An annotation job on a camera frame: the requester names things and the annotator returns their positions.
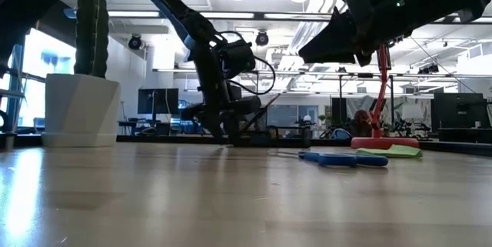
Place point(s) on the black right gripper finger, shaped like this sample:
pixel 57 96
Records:
pixel 338 18
pixel 334 47

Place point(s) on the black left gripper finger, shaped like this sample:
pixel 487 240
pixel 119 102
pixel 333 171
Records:
pixel 234 131
pixel 212 131

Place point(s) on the orange yellow pencil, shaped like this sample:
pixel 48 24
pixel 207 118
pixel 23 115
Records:
pixel 274 99
pixel 265 109

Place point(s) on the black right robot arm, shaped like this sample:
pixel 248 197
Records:
pixel 442 1

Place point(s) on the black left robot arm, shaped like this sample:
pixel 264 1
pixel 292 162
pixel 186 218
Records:
pixel 200 35

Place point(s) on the black mesh desk organizer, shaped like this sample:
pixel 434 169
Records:
pixel 284 139

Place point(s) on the small black monitor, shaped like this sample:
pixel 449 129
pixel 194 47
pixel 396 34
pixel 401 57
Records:
pixel 157 101

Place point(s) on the person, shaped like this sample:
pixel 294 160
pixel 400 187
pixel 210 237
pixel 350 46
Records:
pixel 362 122

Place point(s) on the red desk lamp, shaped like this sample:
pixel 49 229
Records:
pixel 384 143

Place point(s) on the green sticky note pad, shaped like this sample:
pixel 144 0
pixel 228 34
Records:
pixel 396 151

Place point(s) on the large black monitor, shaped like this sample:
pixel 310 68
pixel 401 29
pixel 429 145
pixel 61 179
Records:
pixel 457 110

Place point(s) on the white faceted plant pot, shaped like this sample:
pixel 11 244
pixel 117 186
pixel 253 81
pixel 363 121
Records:
pixel 80 112

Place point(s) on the green cactus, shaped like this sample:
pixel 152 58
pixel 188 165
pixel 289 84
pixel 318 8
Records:
pixel 91 27

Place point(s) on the blue round ceiling lamp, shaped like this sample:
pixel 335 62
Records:
pixel 70 13

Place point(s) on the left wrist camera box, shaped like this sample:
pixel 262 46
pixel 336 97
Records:
pixel 236 58

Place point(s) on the round black ceiling camera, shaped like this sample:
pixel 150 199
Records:
pixel 262 38
pixel 135 42

